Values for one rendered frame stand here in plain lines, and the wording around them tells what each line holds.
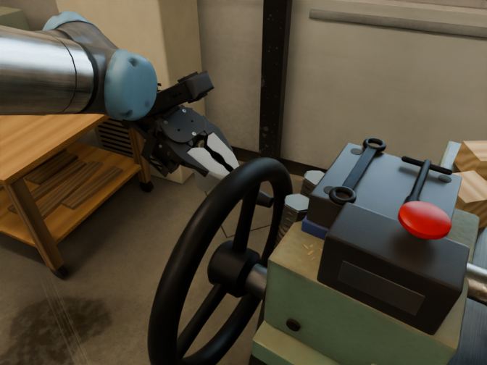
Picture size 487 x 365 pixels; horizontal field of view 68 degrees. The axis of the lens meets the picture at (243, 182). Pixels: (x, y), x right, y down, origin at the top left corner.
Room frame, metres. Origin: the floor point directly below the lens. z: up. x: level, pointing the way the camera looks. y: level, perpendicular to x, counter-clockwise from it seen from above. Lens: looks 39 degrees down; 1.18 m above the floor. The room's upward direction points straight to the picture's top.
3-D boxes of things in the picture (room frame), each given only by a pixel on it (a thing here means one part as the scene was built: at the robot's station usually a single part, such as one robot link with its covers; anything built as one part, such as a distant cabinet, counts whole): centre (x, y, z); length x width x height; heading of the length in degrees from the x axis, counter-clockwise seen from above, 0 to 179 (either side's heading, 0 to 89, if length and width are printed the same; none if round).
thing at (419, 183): (0.21, -0.13, 1.01); 0.07 x 0.04 x 0.01; 148
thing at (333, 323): (0.20, -0.11, 0.92); 0.15 x 0.13 x 0.09; 148
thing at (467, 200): (0.28, -0.23, 0.92); 0.04 x 0.04 x 0.04; 12
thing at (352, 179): (0.23, -0.09, 1.00); 0.10 x 0.02 x 0.01; 148
